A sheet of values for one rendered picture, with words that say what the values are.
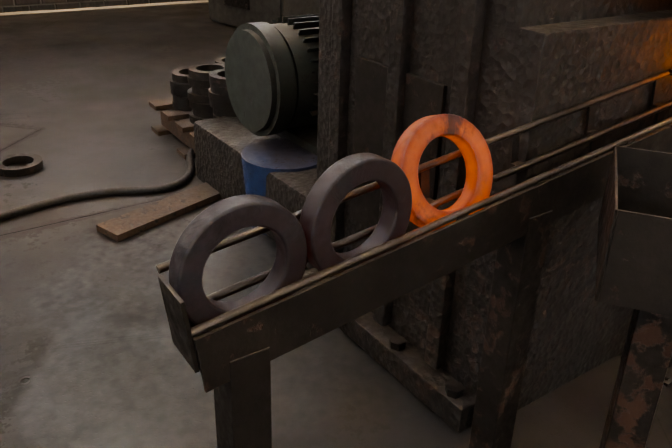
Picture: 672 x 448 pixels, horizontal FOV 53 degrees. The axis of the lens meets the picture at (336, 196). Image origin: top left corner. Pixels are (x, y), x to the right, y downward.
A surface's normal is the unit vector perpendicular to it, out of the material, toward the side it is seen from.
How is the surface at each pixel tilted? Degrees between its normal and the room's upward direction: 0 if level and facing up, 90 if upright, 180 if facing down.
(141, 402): 0
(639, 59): 90
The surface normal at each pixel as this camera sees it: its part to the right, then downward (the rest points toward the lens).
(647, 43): 0.56, 0.36
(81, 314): 0.03, -0.91
